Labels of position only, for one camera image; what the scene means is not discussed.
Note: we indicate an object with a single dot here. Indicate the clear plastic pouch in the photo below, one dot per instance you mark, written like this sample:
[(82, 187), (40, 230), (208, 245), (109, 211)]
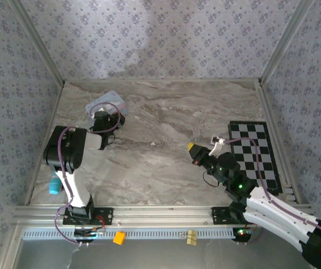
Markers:
[(107, 99)]

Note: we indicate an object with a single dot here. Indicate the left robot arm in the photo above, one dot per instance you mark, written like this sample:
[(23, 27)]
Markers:
[(65, 151)]

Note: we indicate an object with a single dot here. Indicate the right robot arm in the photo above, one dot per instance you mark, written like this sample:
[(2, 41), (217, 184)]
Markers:
[(284, 218)]

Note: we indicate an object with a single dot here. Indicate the black white chessboard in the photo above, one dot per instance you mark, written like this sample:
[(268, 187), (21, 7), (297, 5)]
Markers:
[(256, 157)]

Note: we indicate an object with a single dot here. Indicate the tan wooden clip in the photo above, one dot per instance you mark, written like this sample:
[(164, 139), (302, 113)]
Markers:
[(191, 237)]

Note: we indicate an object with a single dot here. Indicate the teal plastic bottle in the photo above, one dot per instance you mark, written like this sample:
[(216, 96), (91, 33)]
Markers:
[(54, 185)]

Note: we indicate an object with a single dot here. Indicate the orange toy block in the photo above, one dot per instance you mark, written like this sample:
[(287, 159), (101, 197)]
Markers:
[(119, 238)]

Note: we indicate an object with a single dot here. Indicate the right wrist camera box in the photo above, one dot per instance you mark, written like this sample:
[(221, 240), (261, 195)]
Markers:
[(218, 144)]

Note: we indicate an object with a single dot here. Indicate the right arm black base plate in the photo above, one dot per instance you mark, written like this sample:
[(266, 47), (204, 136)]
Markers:
[(220, 215)]

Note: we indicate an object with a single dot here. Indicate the aluminium table edge rail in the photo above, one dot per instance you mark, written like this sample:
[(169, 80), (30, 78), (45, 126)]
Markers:
[(54, 112), (275, 131)]

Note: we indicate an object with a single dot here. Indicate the aluminium mounting rail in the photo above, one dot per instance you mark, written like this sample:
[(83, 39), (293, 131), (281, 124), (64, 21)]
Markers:
[(160, 215)]

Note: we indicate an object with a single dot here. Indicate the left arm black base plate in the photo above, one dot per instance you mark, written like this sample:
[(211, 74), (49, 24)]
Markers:
[(105, 217)]

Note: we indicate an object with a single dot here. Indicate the aluminium frame post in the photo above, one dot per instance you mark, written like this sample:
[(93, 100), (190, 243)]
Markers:
[(284, 42), (40, 45)]

